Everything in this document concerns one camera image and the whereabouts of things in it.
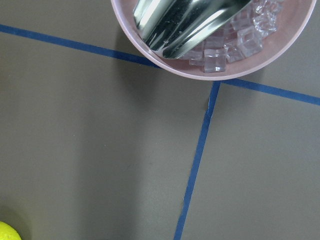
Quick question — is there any yellow lemon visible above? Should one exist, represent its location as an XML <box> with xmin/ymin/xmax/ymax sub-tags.
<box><xmin>0</xmin><ymin>221</ymin><xmax>22</xmax><ymax>240</ymax></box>

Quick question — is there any metal ice scoop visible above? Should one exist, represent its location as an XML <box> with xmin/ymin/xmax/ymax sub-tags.
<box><xmin>133</xmin><ymin>0</ymin><xmax>250</xmax><ymax>59</ymax></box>

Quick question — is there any pink plastic bowl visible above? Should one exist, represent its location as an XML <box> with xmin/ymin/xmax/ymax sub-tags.
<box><xmin>110</xmin><ymin>0</ymin><xmax>318</xmax><ymax>81</ymax></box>

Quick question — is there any clear ice cube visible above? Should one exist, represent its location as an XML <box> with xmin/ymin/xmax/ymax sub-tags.
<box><xmin>204</xmin><ymin>48</ymin><xmax>227</xmax><ymax>73</ymax></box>
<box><xmin>236</xmin><ymin>26</ymin><xmax>263</xmax><ymax>58</ymax></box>

